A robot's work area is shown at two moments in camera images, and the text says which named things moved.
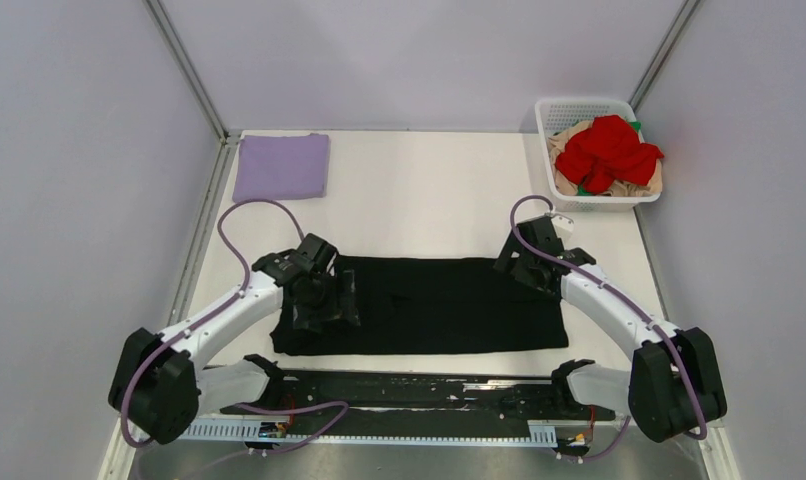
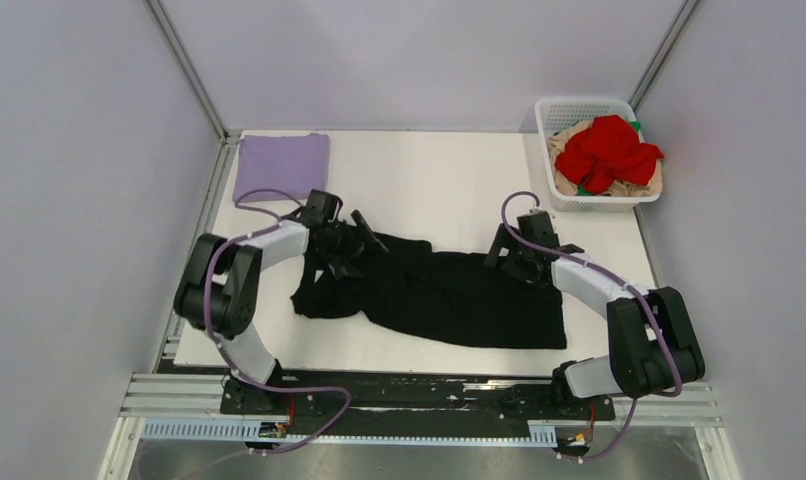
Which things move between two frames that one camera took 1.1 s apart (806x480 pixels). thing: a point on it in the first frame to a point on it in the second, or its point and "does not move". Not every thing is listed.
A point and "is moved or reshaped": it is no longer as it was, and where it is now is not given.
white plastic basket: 554,110 does not move
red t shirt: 608,151 does not move
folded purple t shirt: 281,167 does not move
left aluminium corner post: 186,65 does not move
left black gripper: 348,299 to 338,265
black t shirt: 430,304 is moved or reshaped
